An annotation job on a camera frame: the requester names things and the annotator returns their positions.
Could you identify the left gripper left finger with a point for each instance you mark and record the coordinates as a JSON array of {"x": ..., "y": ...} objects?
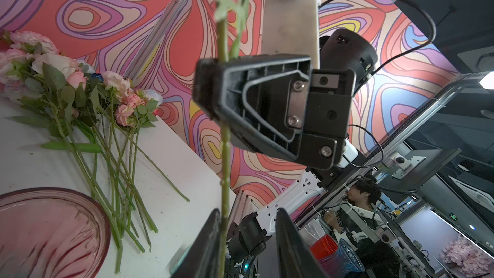
[{"x": 202, "y": 259}]

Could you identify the bunch of artificial flowers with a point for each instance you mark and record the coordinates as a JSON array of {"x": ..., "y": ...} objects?
[{"x": 96, "y": 117}]

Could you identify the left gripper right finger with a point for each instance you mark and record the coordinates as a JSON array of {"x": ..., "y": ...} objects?
[{"x": 295, "y": 258}]

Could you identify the pink grey glass vase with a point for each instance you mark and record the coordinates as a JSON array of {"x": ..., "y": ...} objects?
[{"x": 52, "y": 232}]

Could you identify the red bin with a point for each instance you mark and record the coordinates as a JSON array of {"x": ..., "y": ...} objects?
[{"x": 324, "y": 247}]

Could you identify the blue plastic basket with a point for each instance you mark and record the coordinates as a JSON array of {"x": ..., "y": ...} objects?
[{"x": 343, "y": 262}]

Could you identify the pink rose stem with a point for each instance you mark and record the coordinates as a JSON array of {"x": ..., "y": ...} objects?
[{"x": 224, "y": 53}]

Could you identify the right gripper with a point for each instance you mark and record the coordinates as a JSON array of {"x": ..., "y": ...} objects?
[{"x": 250, "y": 94}]

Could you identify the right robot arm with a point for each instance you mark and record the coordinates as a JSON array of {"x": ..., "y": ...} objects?
[{"x": 247, "y": 239}]

